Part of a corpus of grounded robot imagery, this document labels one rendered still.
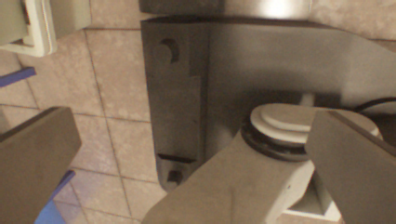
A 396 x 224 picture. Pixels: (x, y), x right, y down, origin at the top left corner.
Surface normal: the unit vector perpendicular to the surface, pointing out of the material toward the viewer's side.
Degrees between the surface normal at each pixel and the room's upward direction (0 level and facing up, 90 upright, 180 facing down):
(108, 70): 0
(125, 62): 0
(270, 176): 90
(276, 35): 0
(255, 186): 90
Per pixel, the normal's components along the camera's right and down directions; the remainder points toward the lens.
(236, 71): -0.20, 0.47
